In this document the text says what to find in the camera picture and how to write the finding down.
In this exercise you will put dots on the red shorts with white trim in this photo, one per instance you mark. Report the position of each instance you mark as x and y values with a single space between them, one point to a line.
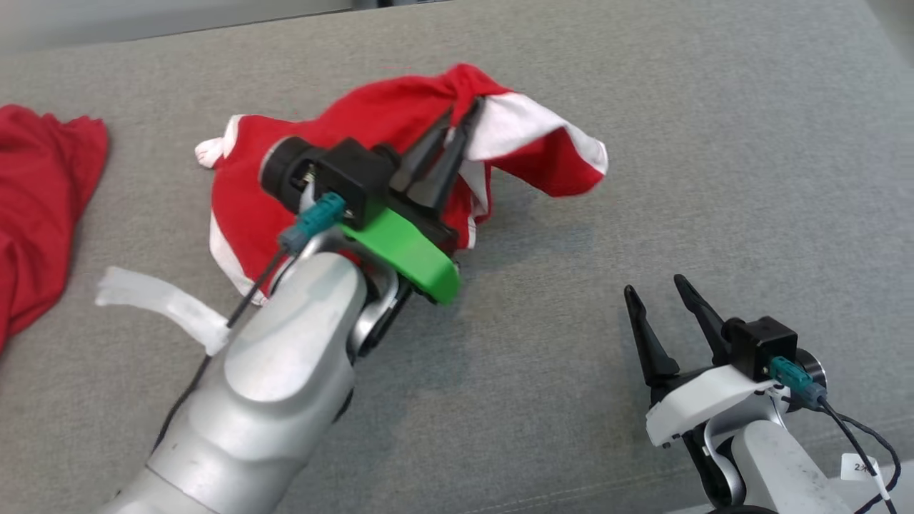
371 114

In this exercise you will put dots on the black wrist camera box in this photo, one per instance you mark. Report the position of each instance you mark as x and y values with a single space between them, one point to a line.
767 343
353 175

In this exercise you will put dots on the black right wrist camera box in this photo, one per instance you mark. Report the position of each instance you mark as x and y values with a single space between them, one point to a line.
767 343

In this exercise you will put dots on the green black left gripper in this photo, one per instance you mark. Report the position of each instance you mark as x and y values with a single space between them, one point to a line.
407 246

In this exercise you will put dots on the red Bulls jersey white sleeves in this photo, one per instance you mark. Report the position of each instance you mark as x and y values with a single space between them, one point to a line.
36 200

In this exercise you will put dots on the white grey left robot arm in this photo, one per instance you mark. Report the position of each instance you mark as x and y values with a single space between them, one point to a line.
285 371

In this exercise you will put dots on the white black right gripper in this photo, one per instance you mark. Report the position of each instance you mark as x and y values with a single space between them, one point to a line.
707 400

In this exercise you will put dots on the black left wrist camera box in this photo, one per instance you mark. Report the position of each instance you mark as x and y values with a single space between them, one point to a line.
353 175

